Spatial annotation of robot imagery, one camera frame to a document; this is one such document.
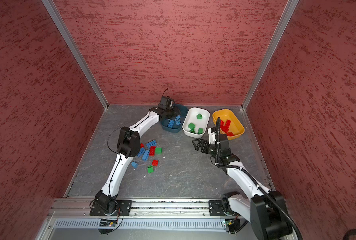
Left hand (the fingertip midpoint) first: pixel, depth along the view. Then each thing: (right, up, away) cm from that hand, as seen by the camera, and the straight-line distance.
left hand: (179, 113), depth 105 cm
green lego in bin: (+15, -2, +8) cm, 17 cm away
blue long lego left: (-20, -27, -15) cm, 37 cm away
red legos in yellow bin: (+30, -10, -11) cm, 33 cm away
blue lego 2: (-7, -8, +2) cm, 10 cm away
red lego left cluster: (-17, -25, -11) cm, 33 cm away
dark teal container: (-4, -8, +2) cm, 9 cm away
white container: (+12, -6, +5) cm, 14 cm away
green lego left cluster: (-13, -25, -10) cm, 30 cm away
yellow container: (+36, -8, -3) cm, 37 cm away
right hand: (+10, -20, -21) cm, 30 cm away
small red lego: (-15, -31, -16) cm, 38 cm away
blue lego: (-1, -5, +4) cm, 6 cm away
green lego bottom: (-17, -34, -20) cm, 43 cm away
